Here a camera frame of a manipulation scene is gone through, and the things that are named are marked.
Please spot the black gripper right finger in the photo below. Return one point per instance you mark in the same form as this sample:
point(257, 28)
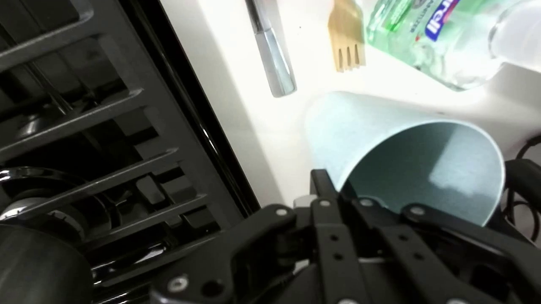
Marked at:
point(448, 261)

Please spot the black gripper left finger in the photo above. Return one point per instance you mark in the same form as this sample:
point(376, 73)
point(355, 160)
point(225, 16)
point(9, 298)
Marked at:
point(335, 252)

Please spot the light blue plastic cup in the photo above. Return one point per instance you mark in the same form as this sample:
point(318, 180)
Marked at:
point(398, 155)

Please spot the green soap pump bottle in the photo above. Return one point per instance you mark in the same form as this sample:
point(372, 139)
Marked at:
point(458, 43)

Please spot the wooden fork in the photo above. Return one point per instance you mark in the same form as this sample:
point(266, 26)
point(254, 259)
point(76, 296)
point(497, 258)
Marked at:
point(345, 28)

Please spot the stainless steel gas stove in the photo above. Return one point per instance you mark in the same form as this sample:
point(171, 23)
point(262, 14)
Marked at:
point(107, 131)

